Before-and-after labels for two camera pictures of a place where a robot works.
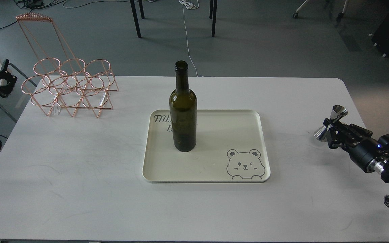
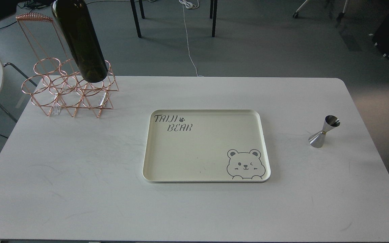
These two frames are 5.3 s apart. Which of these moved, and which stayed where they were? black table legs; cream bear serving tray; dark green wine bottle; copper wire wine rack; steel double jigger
Moved: steel double jigger; dark green wine bottle
Stayed: black table legs; copper wire wine rack; cream bear serving tray
